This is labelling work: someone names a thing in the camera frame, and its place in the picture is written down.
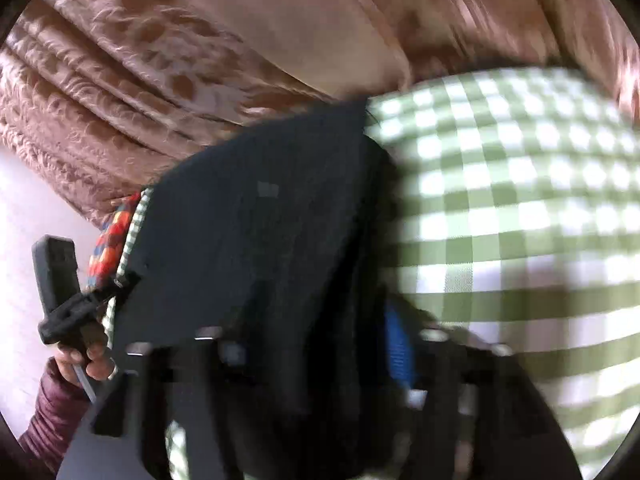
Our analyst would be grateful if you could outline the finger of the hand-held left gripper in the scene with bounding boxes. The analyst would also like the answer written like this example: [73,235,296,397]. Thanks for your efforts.
[85,270,142,307]

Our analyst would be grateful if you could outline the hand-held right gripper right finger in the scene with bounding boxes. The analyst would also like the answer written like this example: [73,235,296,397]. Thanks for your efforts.
[382,305,586,480]

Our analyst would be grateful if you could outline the person's left forearm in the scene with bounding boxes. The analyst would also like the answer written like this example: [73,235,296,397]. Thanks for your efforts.
[17,359,95,477]

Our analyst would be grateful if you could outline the colourful patterned cloth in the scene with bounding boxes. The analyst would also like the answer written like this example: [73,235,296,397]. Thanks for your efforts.
[86,191,145,292]

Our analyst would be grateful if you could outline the brown floral curtain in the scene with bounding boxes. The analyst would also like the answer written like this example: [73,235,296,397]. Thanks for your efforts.
[0,0,640,233]

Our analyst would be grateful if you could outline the green checked bedsheet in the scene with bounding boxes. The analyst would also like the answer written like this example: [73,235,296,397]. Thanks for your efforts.
[102,66,640,480]

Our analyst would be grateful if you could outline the black pants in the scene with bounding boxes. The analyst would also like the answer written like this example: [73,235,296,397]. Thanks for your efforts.
[107,97,418,480]

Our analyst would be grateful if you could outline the person's left hand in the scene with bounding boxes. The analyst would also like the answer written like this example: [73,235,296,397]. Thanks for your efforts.
[52,327,119,389]

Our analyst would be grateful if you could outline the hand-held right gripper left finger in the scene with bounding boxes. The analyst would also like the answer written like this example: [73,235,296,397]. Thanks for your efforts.
[57,326,251,480]

